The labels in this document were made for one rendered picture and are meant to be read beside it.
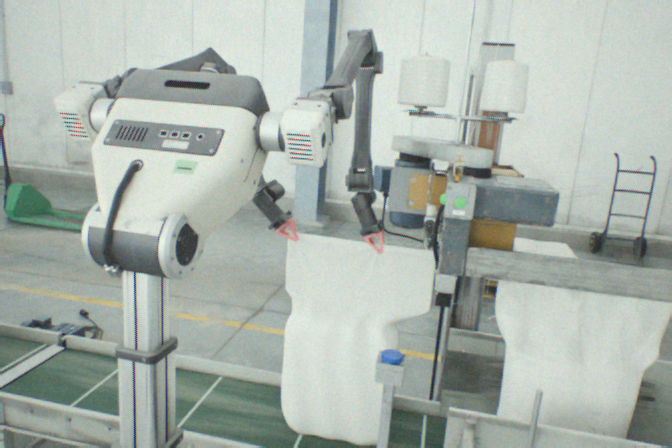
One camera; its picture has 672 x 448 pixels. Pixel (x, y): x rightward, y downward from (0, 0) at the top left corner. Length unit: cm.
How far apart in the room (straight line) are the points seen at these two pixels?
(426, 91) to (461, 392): 112
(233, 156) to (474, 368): 128
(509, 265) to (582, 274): 21
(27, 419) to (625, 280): 207
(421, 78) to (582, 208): 534
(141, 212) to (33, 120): 784
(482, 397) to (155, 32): 664
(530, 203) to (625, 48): 550
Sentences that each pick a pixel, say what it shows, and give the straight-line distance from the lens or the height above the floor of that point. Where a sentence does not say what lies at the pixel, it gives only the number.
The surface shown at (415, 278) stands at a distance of 170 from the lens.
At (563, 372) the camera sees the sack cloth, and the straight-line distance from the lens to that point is 174.
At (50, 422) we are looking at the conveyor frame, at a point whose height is 34.
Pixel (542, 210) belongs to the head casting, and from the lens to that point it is 149.
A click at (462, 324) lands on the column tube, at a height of 71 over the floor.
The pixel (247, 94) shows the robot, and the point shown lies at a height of 152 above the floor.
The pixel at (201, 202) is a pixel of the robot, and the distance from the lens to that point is 114.
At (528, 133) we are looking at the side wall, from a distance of 668.
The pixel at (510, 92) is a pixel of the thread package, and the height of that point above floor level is 159.
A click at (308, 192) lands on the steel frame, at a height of 40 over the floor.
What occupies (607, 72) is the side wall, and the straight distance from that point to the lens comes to 684.
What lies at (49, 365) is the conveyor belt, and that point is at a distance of 250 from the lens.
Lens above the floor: 152
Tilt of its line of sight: 13 degrees down
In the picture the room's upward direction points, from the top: 4 degrees clockwise
